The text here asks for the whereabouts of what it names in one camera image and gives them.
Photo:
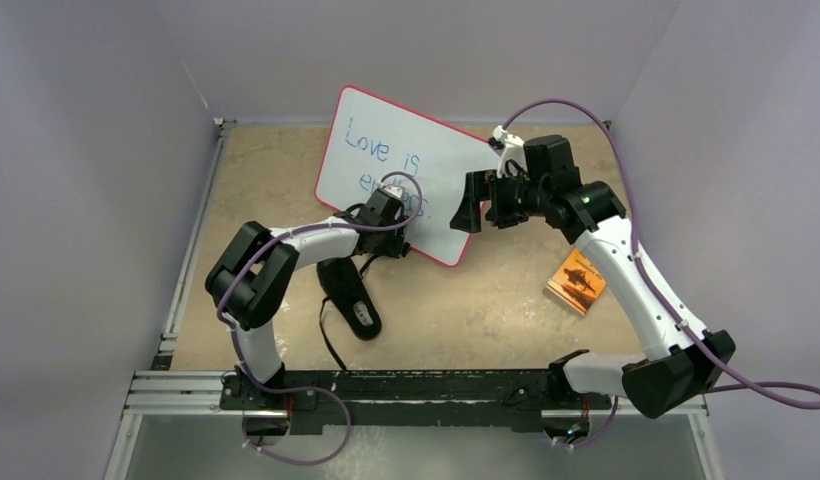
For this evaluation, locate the black shoe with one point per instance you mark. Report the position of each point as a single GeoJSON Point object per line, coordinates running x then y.
{"type": "Point", "coordinates": [342, 283]}

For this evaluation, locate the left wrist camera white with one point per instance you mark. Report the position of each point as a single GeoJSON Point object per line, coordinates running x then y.
{"type": "Point", "coordinates": [395, 191]}

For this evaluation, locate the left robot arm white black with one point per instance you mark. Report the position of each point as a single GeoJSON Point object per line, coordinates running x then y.
{"type": "Point", "coordinates": [251, 278]}

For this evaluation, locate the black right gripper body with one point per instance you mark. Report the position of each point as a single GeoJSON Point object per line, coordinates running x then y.
{"type": "Point", "coordinates": [487, 201]}

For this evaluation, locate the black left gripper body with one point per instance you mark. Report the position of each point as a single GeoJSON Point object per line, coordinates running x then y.
{"type": "Point", "coordinates": [389, 243]}

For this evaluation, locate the pink framed whiteboard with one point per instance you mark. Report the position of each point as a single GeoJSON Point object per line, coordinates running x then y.
{"type": "Point", "coordinates": [372, 137]}

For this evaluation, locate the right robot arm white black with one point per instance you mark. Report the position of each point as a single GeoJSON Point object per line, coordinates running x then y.
{"type": "Point", "coordinates": [538, 178]}

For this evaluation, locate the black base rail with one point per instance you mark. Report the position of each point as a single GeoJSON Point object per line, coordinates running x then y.
{"type": "Point", "coordinates": [522, 400]}

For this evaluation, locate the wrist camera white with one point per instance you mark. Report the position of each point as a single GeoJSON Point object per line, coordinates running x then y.
{"type": "Point", "coordinates": [508, 147]}
{"type": "Point", "coordinates": [395, 191]}

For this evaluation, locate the aluminium frame rail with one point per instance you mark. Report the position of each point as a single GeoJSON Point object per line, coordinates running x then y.
{"type": "Point", "coordinates": [490, 311]}

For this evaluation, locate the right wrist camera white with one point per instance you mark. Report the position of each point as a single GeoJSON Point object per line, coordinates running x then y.
{"type": "Point", "coordinates": [508, 147]}

